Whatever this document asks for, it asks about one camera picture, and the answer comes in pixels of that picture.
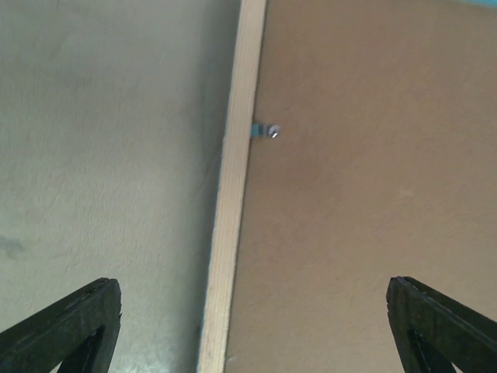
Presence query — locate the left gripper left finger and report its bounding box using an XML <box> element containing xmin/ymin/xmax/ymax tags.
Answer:
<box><xmin>1</xmin><ymin>277</ymin><xmax>121</xmax><ymax>372</ymax></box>

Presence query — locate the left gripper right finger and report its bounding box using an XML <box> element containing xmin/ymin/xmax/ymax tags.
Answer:
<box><xmin>386</xmin><ymin>277</ymin><xmax>496</xmax><ymax>372</ymax></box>

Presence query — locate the teal wooden photo frame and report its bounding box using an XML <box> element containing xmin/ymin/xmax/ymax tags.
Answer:
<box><xmin>197</xmin><ymin>1</ymin><xmax>496</xmax><ymax>372</ymax></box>

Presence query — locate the metal frame retaining clip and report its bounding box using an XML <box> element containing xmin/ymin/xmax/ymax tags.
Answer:
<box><xmin>250</xmin><ymin>123</ymin><xmax>281</xmax><ymax>139</ymax></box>

